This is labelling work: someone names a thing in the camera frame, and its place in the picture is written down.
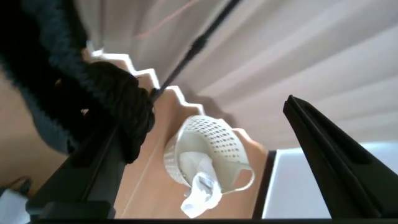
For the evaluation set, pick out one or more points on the white laundry basket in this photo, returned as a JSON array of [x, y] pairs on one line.
[[217, 137]]

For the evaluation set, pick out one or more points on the pink clothes hanger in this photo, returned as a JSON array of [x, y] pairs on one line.
[[168, 19]]

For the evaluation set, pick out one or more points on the white garment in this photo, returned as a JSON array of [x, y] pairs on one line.
[[202, 193]]

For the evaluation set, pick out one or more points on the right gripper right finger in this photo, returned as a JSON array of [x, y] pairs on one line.
[[342, 186]]

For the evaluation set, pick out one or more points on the black clothes rack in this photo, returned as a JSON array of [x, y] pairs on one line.
[[199, 43]]

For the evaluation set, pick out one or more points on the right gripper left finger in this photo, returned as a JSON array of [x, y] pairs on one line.
[[87, 186]]

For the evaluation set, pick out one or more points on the black knitted garment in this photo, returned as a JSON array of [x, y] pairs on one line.
[[109, 93]]

